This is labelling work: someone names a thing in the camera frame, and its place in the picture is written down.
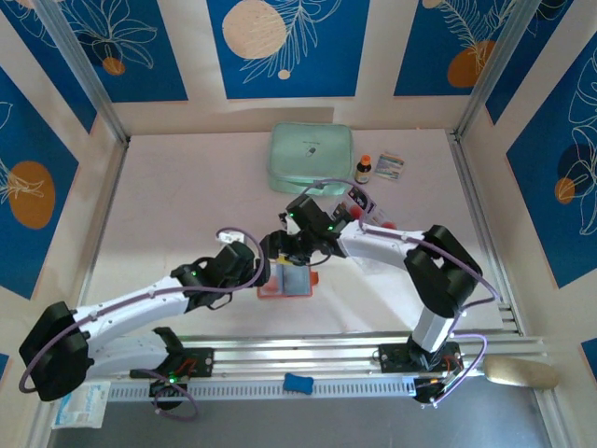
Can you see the orange card holder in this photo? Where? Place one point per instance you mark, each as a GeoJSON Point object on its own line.
{"type": "Point", "coordinates": [296, 282]}

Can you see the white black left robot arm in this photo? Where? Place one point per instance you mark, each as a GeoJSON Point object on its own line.
{"type": "Point", "coordinates": [135, 303]}

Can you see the white card with red circles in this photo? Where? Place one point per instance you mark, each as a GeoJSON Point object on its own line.
{"type": "Point", "coordinates": [387, 223]}
{"type": "Point", "coordinates": [356, 212]}

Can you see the black VIP card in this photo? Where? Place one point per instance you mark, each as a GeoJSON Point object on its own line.
{"type": "Point", "coordinates": [363, 200]}

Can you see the small brown medicine bottle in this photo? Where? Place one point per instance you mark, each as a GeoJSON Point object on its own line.
{"type": "Point", "coordinates": [363, 173]}

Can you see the mint green zip pouch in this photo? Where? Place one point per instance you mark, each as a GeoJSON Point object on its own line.
{"type": "Point", "coordinates": [303, 154]}

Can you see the small printed sachet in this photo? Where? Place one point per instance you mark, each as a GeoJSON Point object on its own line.
{"type": "Point", "coordinates": [389, 165]}

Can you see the blue bone-shaped sponge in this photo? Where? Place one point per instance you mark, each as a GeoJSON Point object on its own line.
{"type": "Point", "coordinates": [298, 382]}

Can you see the white gauze packet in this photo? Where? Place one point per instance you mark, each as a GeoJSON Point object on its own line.
{"type": "Point", "coordinates": [95, 413]}

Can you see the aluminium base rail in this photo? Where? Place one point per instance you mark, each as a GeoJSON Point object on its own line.
{"type": "Point", "coordinates": [298, 354]}

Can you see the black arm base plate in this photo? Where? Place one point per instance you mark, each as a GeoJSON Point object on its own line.
{"type": "Point", "coordinates": [392, 357]}
{"type": "Point", "coordinates": [203, 361]}

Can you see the aluminium table side rail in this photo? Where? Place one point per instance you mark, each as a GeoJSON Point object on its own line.
{"type": "Point", "coordinates": [100, 242]}
{"type": "Point", "coordinates": [478, 210]}

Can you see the aluminium frame post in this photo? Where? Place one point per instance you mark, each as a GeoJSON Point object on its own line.
{"type": "Point", "coordinates": [79, 60]}
{"type": "Point", "coordinates": [497, 60]}

